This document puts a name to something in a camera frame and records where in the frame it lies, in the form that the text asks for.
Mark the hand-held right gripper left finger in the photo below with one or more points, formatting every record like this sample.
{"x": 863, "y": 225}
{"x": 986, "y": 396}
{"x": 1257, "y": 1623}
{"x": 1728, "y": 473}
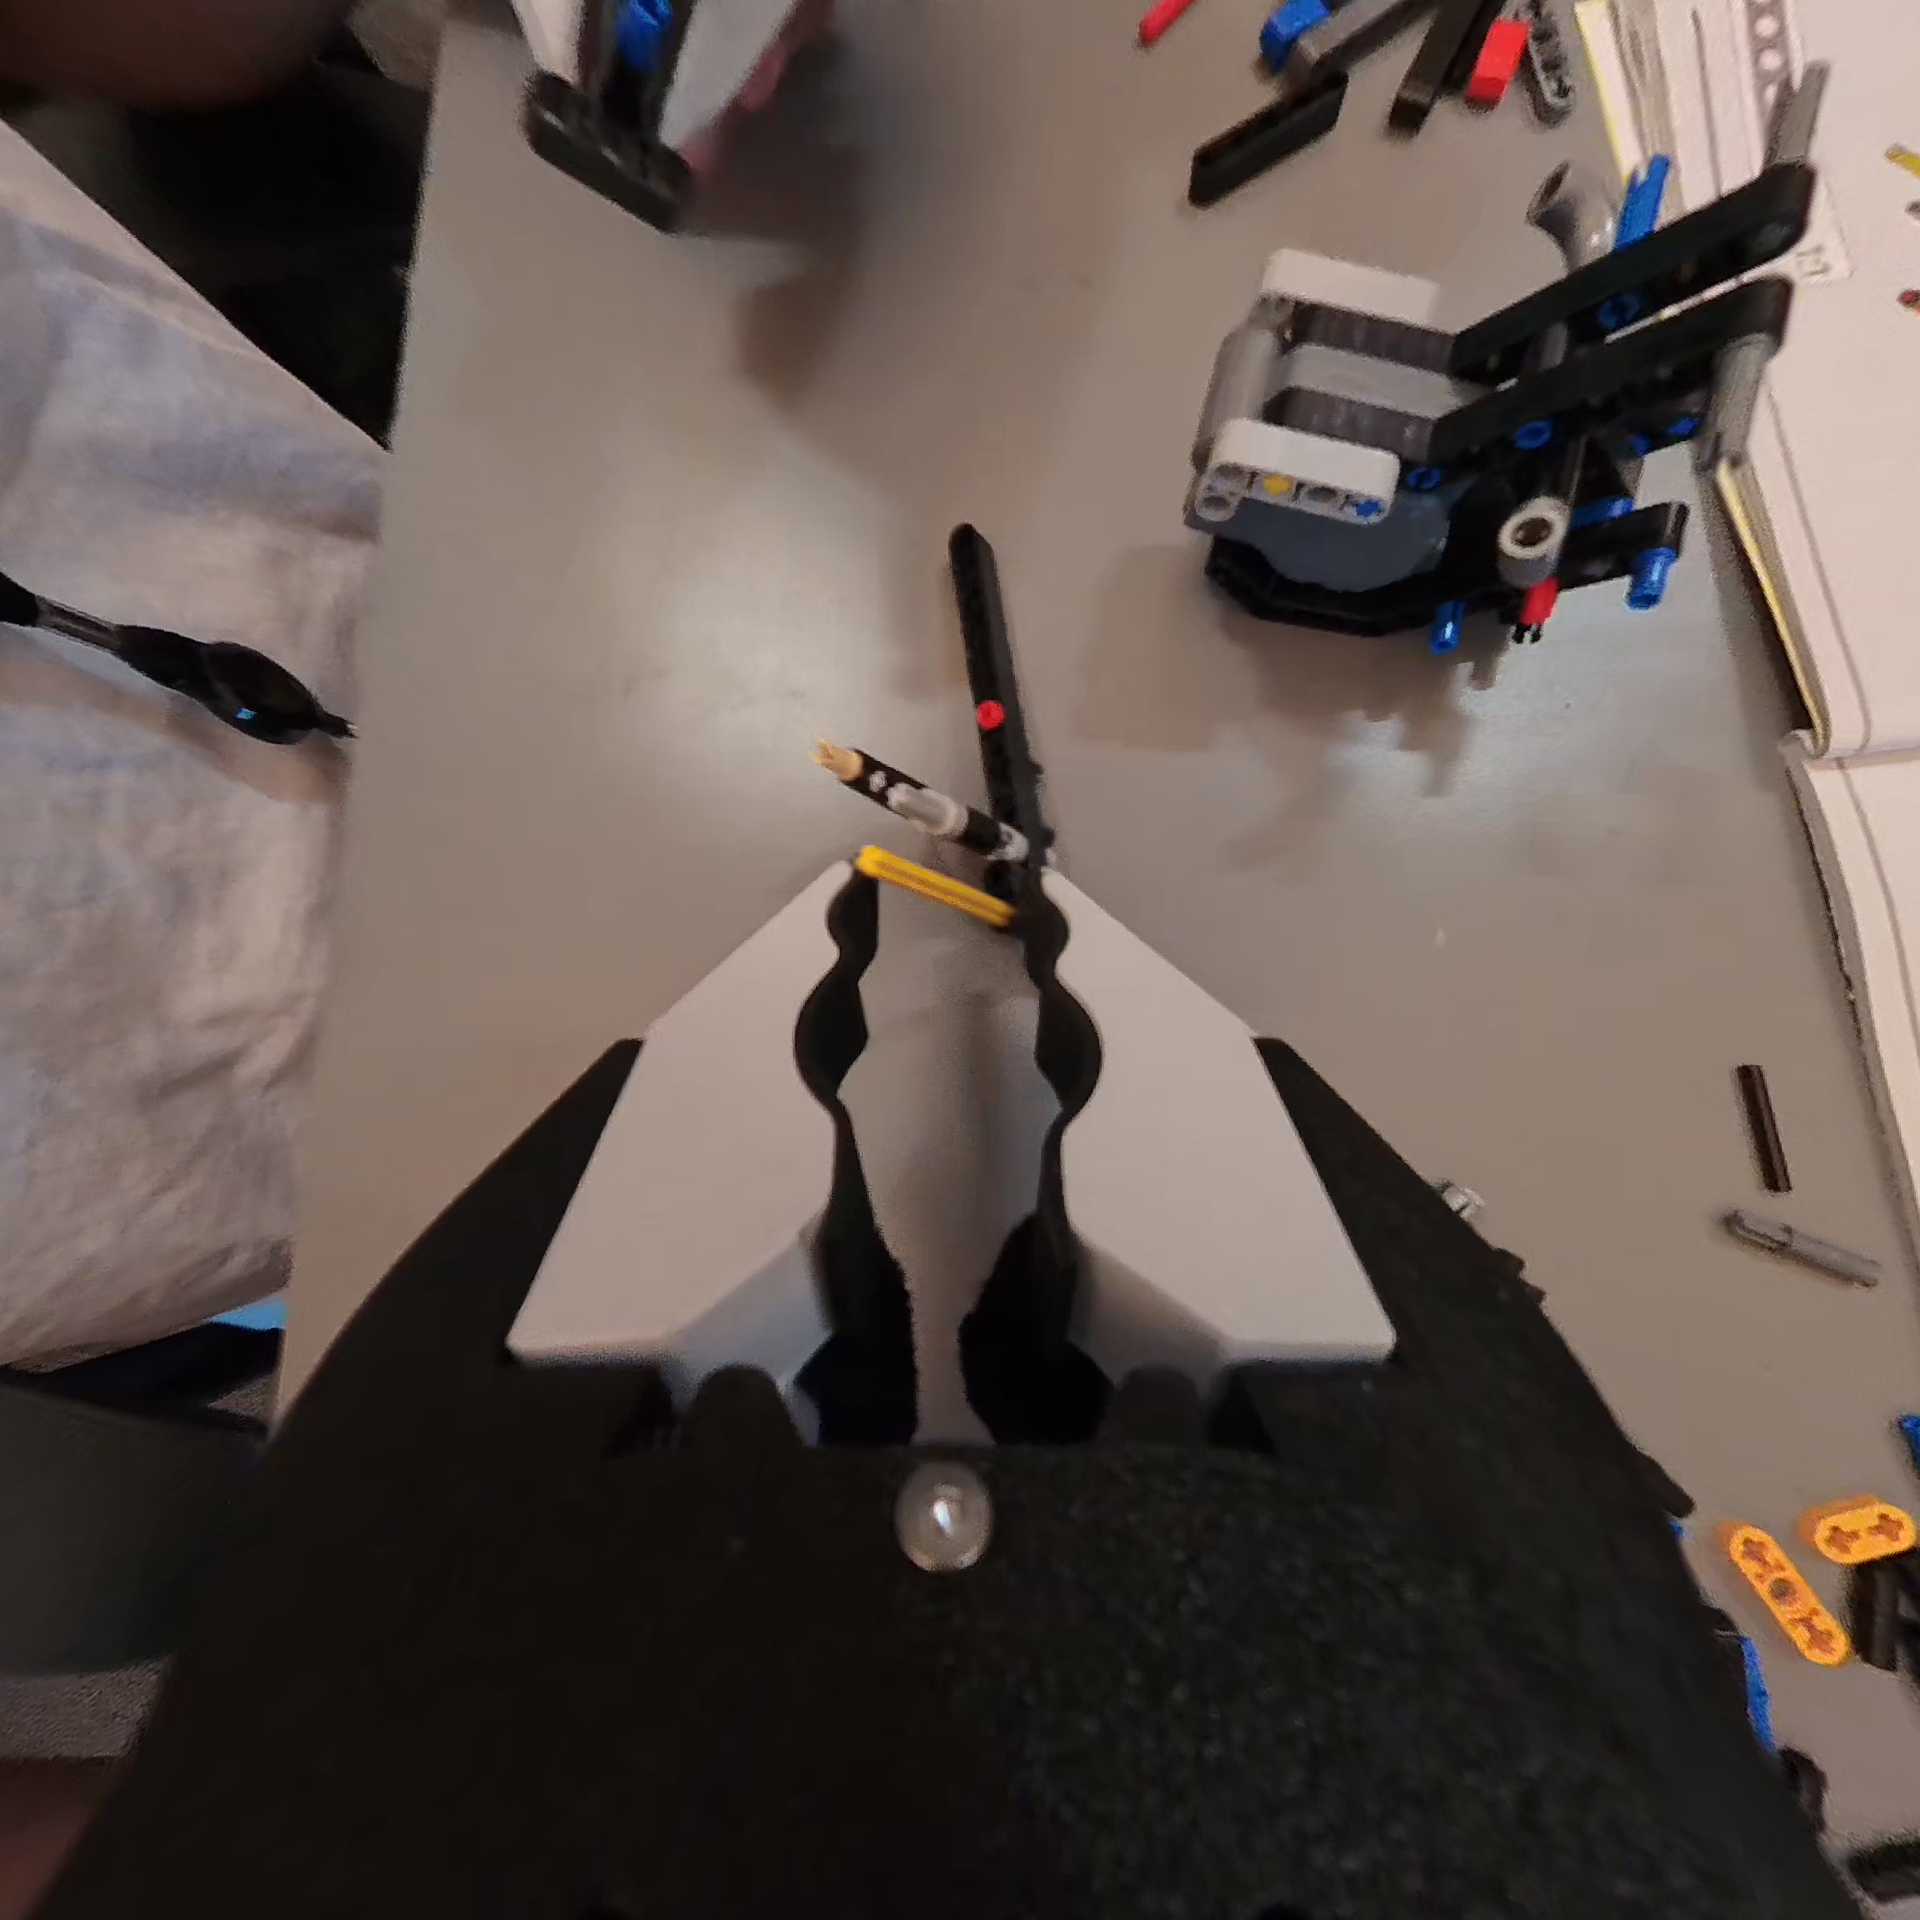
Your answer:
{"x": 676, "y": 1201}

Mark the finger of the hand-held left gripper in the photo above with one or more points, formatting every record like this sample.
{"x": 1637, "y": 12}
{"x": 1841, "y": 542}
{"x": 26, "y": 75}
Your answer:
{"x": 728, "y": 60}

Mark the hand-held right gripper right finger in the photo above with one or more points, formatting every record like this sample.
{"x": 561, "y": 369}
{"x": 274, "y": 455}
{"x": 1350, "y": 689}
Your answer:
{"x": 1214, "y": 1201}

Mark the small black lego beam assembly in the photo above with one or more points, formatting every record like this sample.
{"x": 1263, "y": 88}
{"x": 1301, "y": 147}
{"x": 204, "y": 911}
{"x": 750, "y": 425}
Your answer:
{"x": 988, "y": 662}

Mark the pile of long lego beams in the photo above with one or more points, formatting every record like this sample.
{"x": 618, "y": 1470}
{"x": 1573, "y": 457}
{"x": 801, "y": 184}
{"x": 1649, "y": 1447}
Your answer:
{"x": 1276, "y": 136}

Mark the short black lego axle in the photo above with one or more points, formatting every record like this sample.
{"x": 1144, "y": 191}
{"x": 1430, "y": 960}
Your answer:
{"x": 1765, "y": 1127}

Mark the grey lego axle pin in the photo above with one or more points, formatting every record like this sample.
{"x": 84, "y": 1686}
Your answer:
{"x": 1799, "y": 1249}

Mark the pile of small lego pieces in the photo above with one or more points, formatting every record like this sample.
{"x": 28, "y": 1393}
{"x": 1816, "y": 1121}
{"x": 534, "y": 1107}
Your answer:
{"x": 1785, "y": 1590}

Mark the open lego instruction booklet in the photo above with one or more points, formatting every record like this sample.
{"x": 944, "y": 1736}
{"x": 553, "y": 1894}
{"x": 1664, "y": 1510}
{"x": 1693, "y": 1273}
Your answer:
{"x": 1881, "y": 930}

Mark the large grey black lego model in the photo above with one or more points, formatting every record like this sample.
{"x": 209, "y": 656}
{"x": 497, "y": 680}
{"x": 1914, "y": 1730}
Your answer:
{"x": 1350, "y": 450}

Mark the thick lego instruction booklet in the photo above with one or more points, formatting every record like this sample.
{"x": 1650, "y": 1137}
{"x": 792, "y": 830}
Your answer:
{"x": 1830, "y": 450}

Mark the person's grey sweatshirt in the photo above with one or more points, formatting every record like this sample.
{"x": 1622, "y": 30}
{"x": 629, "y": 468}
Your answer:
{"x": 149, "y": 902}

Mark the person's dark shorts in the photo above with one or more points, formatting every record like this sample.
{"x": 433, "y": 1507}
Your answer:
{"x": 105, "y": 1500}

